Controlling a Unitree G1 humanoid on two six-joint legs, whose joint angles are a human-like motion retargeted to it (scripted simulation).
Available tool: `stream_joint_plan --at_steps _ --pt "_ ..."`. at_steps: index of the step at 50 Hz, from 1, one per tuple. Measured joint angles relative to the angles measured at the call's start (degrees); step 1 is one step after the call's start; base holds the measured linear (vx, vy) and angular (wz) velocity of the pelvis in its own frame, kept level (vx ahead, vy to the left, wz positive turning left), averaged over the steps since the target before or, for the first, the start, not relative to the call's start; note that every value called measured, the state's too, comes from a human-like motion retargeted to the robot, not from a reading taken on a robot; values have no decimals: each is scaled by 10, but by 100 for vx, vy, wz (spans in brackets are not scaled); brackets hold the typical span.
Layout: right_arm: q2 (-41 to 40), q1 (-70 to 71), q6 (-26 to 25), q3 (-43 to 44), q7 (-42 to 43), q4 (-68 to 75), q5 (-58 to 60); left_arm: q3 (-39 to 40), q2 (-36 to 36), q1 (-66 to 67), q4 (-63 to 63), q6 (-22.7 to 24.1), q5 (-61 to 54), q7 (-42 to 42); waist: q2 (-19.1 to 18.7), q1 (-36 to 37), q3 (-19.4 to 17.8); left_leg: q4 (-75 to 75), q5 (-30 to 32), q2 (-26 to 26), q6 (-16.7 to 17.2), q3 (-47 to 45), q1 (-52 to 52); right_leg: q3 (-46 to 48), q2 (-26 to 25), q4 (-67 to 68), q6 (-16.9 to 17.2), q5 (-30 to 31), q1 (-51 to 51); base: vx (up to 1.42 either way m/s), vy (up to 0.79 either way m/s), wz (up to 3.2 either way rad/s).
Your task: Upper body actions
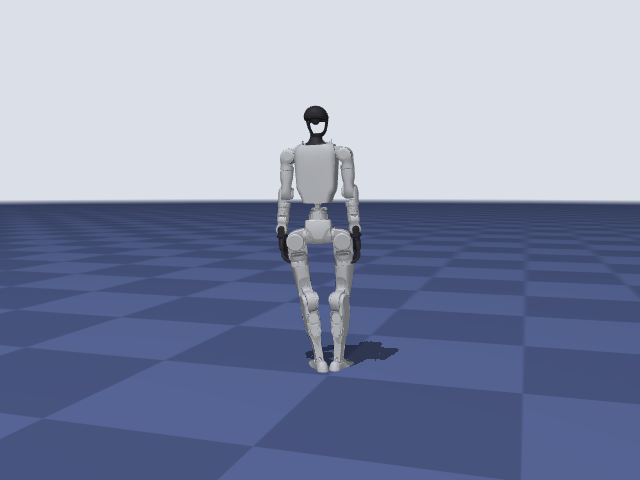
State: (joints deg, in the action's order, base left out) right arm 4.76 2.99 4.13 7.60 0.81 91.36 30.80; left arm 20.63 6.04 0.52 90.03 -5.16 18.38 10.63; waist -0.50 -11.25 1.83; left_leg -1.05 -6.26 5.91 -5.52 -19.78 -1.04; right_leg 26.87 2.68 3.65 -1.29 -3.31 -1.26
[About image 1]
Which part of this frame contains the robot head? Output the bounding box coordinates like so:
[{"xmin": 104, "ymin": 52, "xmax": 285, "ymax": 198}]
[{"xmin": 304, "ymin": 106, "xmax": 329, "ymax": 145}]

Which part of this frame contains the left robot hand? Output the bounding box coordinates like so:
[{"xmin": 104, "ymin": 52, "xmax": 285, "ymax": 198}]
[{"xmin": 277, "ymin": 226, "xmax": 291, "ymax": 263}]

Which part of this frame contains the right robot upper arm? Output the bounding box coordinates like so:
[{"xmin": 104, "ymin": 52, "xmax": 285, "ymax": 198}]
[{"xmin": 334, "ymin": 146, "xmax": 355, "ymax": 199}]

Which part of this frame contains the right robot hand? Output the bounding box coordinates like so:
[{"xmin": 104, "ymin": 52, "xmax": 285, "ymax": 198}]
[{"xmin": 350, "ymin": 226, "xmax": 361, "ymax": 264}]

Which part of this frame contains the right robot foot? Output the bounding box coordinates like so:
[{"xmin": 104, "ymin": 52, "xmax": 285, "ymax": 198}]
[{"xmin": 329, "ymin": 358, "xmax": 354, "ymax": 371}]

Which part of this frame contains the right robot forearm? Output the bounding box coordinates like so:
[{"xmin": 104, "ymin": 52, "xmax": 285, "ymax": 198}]
[{"xmin": 345, "ymin": 185, "xmax": 361, "ymax": 234}]

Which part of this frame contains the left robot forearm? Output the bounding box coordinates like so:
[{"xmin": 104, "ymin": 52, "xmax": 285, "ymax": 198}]
[{"xmin": 276, "ymin": 187, "xmax": 291, "ymax": 235}]

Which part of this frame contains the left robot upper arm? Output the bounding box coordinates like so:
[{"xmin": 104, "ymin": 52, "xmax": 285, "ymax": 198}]
[{"xmin": 280, "ymin": 148, "xmax": 295, "ymax": 200}]

